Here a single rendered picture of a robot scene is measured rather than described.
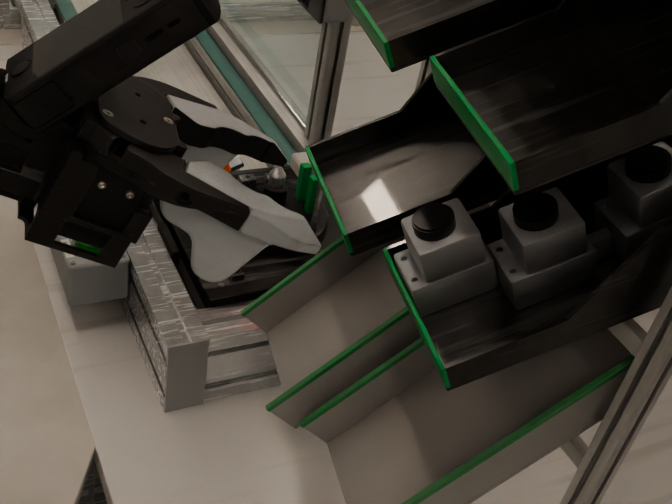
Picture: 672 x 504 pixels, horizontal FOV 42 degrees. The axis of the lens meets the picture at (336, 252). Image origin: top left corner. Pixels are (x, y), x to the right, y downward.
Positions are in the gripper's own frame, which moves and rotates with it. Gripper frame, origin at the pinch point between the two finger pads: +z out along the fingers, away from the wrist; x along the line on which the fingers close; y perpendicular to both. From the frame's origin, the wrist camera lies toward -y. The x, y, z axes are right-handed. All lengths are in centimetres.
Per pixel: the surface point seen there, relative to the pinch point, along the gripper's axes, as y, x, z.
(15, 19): 48, -119, 0
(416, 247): 1.1, -1.0, 11.2
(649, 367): -2.3, 9.4, 24.8
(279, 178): 20, -41, 22
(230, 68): 27, -88, 28
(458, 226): -1.4, -1.4, 13.3
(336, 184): 6.4, -17.1, 13.2
